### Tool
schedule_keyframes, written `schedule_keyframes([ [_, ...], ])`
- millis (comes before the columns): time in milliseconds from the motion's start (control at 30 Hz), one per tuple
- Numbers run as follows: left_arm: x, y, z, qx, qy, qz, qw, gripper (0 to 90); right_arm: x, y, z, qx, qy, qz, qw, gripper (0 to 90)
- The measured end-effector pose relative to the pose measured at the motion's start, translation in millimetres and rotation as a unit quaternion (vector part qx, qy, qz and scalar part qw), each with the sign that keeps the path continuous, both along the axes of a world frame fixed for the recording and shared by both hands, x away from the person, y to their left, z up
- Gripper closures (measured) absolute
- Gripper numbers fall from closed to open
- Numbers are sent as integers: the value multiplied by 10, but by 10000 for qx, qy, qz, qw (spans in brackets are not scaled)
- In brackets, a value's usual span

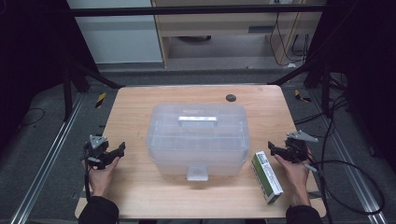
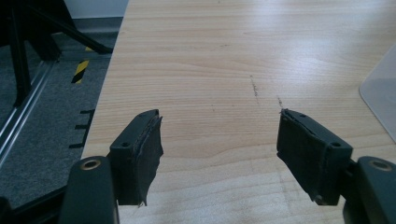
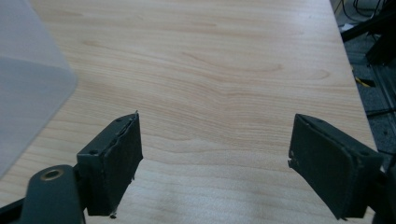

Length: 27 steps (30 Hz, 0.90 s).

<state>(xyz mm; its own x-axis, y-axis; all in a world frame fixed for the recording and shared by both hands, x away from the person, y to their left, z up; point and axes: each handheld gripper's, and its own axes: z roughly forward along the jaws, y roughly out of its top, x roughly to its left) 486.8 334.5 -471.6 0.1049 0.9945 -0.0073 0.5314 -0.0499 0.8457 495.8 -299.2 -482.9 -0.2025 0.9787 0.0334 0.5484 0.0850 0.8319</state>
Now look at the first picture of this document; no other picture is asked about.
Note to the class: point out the dark curtain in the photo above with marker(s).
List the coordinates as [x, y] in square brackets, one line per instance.
[31, 62]
[370, 77]

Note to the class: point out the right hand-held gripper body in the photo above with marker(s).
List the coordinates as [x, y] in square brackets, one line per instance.
[297, 151]

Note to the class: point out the person's left hand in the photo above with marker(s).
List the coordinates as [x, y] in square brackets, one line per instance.
[99, 182]

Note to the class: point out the grey tape patch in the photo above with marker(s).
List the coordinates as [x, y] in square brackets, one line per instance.
[314, 194]

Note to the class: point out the white cabinet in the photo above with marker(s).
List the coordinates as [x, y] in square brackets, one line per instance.
[118, 40]

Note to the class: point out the green and white carton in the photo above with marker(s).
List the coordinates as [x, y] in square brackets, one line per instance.
[267, 177]

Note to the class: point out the yellow and black tape strip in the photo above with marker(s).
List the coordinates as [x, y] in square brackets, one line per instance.
[301, 97]
[100, 100]

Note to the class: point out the person's right hand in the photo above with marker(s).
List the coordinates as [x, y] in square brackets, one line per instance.
[297, 180]

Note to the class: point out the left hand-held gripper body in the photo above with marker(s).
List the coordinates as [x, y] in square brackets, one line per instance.
[96, 155]

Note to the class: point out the black horizontal bar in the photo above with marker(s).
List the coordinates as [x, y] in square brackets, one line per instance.
[186, 10]

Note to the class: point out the black metal stand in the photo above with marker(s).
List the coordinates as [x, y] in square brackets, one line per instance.
[67, 93]
[326, 90]

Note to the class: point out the clear plastic box lid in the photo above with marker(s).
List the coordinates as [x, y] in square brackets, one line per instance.
[174, 133]

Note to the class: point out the clear plastic storage box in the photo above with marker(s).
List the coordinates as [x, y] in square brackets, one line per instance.
[174, 163]

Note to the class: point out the light wooden desk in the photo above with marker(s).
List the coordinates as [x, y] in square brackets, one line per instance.
[218, 26]

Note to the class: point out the aluminium floor rail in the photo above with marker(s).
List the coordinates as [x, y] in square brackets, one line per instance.
[46, 161]
[351, 168]

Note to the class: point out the dark round table grommet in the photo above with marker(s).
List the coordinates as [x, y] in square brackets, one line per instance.
[231, 98]

